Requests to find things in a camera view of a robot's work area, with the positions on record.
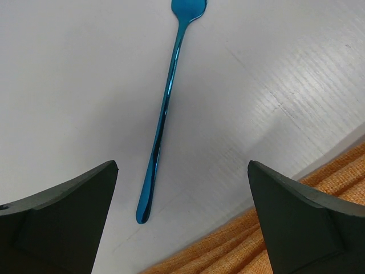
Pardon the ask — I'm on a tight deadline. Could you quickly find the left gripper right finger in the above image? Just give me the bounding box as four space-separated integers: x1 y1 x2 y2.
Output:
248 160 364 273

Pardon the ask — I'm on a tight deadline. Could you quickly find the blue metal fork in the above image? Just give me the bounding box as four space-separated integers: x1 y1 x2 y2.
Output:
135 0 208 224

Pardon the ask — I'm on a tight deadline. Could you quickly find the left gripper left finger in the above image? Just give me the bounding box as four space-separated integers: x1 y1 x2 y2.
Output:
1 160 118 273

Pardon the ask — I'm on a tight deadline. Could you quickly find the orange cloth placemat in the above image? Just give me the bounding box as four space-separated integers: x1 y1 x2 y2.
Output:
145 143 364 273

